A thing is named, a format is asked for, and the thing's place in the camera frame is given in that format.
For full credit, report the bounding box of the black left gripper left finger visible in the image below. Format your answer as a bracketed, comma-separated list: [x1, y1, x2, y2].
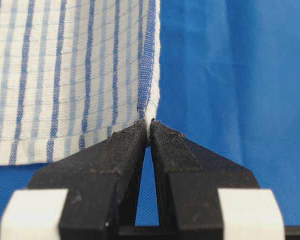
[27, 120, 147, 240]

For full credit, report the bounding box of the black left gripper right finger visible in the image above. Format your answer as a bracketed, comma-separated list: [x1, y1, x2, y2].
[150, 121, 260, 240]

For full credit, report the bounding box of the white blue striped towel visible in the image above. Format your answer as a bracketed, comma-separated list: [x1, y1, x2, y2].
[0, 0, 161, 166]

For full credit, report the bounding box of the blue table cloth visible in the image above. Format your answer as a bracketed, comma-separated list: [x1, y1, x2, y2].
[0, 0, 300, 225]

